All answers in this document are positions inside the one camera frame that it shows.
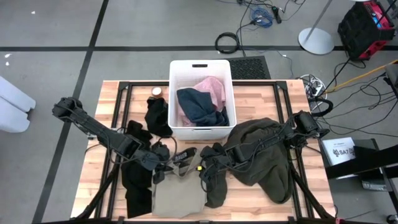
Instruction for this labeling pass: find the coiled blue cable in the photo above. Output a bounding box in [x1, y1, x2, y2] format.
[249, 6, 274, 29]

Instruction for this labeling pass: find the white furniture piece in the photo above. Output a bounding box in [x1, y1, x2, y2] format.
[0, 75, 37, 134]

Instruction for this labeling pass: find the navy blue garment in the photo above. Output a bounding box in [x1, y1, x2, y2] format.
[176, 87, 230, 127]

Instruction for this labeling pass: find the black cable loop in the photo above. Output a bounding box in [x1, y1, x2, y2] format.
[310, 98, 334, 118]

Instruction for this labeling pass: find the black perforated floor mat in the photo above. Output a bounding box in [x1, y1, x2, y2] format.
[228, 55, 271, 80]

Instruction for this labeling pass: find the coiled black cable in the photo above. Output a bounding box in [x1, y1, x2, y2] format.
[215, 32, 241, 54]

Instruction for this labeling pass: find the white printed cardboard box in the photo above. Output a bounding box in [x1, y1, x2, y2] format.
[322, 136, 357, 166]

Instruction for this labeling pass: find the beige garment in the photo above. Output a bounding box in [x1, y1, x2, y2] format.
[151, 147, 208, 218]

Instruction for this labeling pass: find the black power strip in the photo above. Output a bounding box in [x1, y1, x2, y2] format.
[272, 5, 283, 24]

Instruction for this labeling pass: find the pink garment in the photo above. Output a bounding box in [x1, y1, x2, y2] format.
[177, 76, 227, 127]

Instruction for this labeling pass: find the black metal table frame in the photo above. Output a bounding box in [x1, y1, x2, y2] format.
[74, 80, 335, 220]

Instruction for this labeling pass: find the white power strip bundle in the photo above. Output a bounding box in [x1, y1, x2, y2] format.
[300, 73, 327, 97]

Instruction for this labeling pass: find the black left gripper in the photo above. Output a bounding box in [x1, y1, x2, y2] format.
[136, 144, 175, 185]

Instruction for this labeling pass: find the black equipment stand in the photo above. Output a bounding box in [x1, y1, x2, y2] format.
[325, 138, 398, 190]

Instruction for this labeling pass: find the white perforated laundry basket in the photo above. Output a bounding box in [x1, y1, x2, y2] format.
[168, 59, 238, 141]

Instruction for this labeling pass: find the white round stand base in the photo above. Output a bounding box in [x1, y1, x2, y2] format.
[297, 0, 335, 55]

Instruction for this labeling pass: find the olive green sweatshirt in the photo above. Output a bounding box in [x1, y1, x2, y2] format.
[198, 117, 295, 208]

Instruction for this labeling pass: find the black garment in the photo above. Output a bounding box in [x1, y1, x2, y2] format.
[144, 96, 174, 138]
[120, 119, 155, 218]

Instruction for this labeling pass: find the black and red case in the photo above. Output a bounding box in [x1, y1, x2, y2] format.
[337, 0, 396, 62]

